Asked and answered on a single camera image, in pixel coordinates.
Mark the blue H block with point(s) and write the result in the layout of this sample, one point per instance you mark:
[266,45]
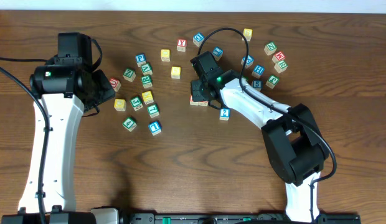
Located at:
[258,71]

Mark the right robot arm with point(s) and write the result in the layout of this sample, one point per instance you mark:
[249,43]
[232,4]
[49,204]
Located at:
[294,145]

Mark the green L block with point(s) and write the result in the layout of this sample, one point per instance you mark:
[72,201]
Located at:
[153,110]

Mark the blue P block left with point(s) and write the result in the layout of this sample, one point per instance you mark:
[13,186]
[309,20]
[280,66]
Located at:
[140,59]

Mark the green V block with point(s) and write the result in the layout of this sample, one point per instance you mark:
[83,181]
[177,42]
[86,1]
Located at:
[146,69]

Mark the blue 5 block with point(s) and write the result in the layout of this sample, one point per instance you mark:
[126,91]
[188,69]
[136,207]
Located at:
[257,84]

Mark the red U block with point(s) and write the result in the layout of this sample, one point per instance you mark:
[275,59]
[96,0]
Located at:
[116,84]

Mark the green j block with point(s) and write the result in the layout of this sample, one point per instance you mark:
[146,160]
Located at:
[272,81]
[136,103]

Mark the green 4 block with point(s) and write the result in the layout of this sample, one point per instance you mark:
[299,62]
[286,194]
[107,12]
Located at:
[129,123]

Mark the green R block right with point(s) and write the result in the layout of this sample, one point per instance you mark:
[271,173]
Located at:
[280,66]

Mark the red W block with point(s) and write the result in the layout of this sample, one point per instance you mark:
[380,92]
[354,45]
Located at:
[278,56]

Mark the red Y block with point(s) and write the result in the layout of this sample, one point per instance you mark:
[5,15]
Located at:
[181,45]

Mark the blue X block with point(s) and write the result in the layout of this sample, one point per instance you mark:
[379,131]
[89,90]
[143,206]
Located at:
[247,62]

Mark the green r block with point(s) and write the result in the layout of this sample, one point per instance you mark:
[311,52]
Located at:
[146,81]
[280,66]

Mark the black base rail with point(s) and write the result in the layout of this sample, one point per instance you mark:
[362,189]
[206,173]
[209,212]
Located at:
[264,218]

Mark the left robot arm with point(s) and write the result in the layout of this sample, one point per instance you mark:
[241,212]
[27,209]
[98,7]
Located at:
[64,88]

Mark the red I block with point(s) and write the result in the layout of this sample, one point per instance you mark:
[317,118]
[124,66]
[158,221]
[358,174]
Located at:
[203,103]

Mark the green J block left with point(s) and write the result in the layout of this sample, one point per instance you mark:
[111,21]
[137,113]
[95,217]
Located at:
[136,103]

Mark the yellow G block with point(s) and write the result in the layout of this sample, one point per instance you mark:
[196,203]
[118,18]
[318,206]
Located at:
[120,105]

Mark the red A block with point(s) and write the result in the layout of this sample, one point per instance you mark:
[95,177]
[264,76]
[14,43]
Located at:
[192,102]

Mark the green J block right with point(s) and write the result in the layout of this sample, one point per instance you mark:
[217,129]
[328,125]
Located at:
[272,81]

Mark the blue l block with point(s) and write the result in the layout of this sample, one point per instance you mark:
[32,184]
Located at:
[155,128]
[217,53]

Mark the blue L block upper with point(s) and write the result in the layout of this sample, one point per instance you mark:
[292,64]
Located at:
[217,53]

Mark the yellow block centre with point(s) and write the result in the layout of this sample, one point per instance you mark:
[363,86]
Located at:
[175,72]

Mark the blue L block near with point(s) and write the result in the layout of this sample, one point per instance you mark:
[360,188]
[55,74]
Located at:
[155,128]

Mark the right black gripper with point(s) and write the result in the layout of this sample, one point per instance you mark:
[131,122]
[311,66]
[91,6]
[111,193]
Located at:
[195,84]

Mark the green R block left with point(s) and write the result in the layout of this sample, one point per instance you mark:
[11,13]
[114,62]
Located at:
[146,81]

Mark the yellow S block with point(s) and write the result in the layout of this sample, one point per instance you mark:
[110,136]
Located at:
[247,33]

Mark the green N block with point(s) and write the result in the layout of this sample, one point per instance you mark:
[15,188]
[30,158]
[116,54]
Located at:
[270,48]

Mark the yellow K block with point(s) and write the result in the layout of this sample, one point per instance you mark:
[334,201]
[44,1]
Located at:
[147,97]

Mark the yellow block upper left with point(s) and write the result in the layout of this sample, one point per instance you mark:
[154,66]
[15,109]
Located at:
[165,55]

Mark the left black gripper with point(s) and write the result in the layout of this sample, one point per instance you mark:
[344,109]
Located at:
[107,90]

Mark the blue 2 block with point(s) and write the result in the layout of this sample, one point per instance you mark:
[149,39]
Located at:
[224,114]

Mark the green Z block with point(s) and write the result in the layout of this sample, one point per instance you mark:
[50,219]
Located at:
[129,75]

